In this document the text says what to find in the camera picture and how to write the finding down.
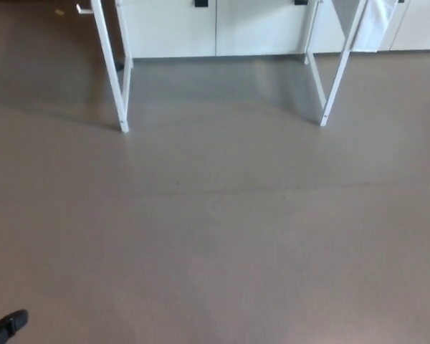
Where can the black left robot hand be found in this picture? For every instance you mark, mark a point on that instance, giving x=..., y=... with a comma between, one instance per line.
x=10, y=321

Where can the white metal table leg frame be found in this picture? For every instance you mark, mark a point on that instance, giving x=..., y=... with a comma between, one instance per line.
x=331, y=89
x=118, y=77

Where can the white cabinet with doors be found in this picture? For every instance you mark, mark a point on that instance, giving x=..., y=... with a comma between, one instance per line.
x=215, y=28

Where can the white hanging cloth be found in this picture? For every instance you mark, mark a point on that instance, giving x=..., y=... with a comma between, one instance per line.
x=374, y=25

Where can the white bracket piece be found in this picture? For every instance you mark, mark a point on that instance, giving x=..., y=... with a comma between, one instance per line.
x=83, y=9

